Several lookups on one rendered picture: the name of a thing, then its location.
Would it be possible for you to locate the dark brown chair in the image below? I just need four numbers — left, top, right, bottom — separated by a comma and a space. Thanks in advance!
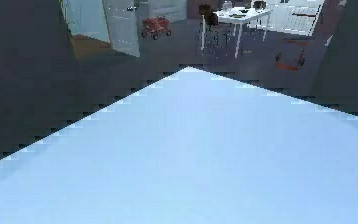
198, 3, 220, 28

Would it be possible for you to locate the pale blue worktop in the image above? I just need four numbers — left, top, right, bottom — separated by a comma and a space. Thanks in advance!
0, 66, 358, 224

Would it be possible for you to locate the red toy wagon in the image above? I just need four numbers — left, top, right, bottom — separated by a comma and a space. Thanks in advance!
140, 16, 173, 41

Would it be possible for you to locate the white room door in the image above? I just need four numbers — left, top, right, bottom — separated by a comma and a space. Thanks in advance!
101, 0, 141, 58

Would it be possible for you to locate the white dining table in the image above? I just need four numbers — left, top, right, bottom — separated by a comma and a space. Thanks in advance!
200, 6, 274, 60

